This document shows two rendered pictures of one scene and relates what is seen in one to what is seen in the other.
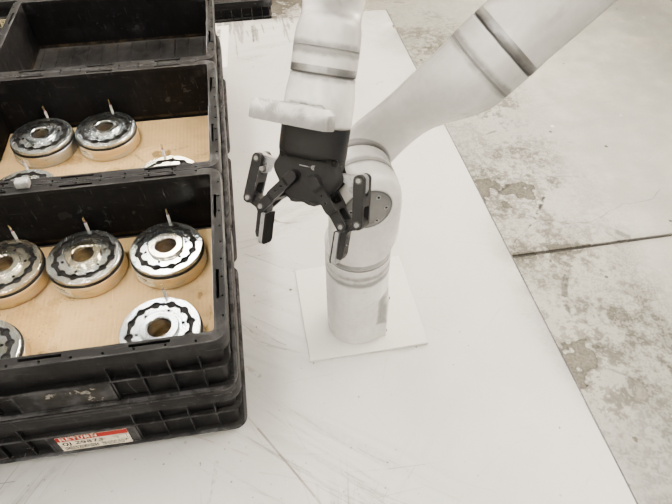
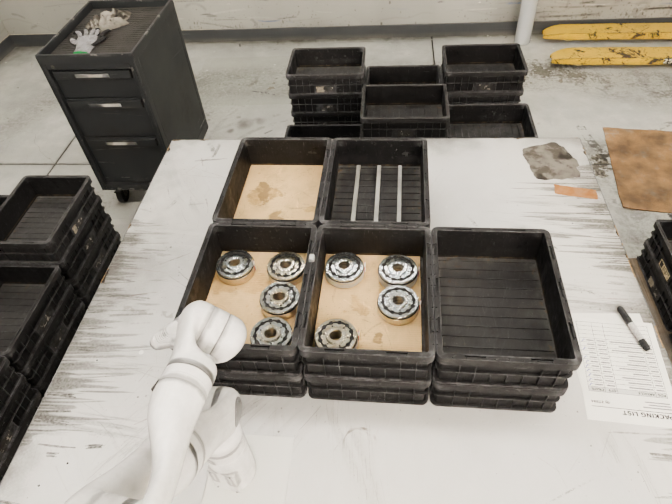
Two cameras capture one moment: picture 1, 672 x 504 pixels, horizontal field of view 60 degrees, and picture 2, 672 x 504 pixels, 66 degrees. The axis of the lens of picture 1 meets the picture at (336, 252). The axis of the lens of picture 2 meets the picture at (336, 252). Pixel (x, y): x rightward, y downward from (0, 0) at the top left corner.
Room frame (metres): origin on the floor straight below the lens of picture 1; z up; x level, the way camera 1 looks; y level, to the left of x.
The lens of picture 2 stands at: (0.95, -0.39, 1.90)
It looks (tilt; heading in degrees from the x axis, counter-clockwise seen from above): 47 degrees down; 108
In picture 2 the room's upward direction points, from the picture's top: 5 degrees counter-clockwise
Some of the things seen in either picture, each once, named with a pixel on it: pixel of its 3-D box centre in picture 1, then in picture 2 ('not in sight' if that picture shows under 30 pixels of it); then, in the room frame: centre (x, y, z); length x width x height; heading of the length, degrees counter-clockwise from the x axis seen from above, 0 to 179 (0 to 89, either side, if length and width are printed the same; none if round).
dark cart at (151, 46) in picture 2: not in sight; (140, 108); (-0.78, 1.71, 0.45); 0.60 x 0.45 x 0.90; 100
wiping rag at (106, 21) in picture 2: not in sight; (109, 17); (-0.85, 1.82, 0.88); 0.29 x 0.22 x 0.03; 100
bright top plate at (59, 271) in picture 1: (84, 257); (279, 297); (0.54, 0.35, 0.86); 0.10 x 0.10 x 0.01
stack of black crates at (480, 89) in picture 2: not in sight; (477, 97); (0.96, 2.23, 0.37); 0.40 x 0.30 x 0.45; 10
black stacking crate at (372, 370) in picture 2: (101, 150); (370, 299); (0.77, 0.39, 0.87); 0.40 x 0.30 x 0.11; 99
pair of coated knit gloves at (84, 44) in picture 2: not in sight; (84, 39); (-0.84, 1.59, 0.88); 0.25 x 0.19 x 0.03; 100
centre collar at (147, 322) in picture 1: (159, 328); not in sight; (0.42, 0.22, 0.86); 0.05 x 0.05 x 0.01
